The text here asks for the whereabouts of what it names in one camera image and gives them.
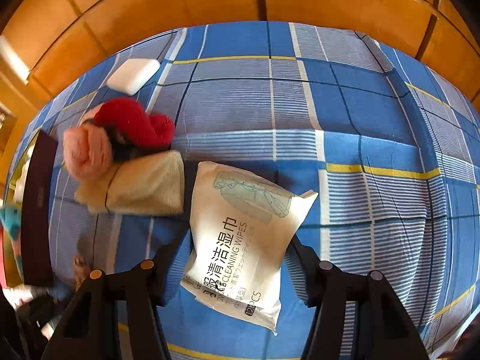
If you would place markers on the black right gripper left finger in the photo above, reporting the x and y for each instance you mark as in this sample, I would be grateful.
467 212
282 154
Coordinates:
90 326

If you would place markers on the wooden headboard cabinet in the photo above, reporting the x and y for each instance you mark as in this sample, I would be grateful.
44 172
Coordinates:
58 40

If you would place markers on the blue plaid bedsheet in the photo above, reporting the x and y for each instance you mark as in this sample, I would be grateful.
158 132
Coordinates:
391 147

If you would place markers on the cream cloth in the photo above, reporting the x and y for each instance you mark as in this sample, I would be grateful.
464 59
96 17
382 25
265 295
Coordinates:
150 185

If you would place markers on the white cleaning wipes pack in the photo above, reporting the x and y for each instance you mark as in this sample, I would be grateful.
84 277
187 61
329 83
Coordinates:
241 225

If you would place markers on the gold tray box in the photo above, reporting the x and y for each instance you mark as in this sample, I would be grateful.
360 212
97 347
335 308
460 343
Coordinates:
28 187

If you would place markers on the brown striped scrunchie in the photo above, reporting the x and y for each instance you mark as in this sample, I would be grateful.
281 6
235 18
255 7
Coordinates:
81 270

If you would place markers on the red knit sock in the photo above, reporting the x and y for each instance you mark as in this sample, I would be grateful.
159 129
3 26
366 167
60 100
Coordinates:
129 118

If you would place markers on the white soap bar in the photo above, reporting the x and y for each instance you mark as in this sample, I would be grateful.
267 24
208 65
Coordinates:
132 75

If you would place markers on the teal plush toy pink skirt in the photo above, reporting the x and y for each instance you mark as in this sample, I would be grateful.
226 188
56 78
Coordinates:
10 220

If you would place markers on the pink towel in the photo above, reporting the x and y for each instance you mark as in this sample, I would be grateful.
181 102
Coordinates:
87 149

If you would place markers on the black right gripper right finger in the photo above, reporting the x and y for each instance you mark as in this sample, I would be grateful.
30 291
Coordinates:
381 327

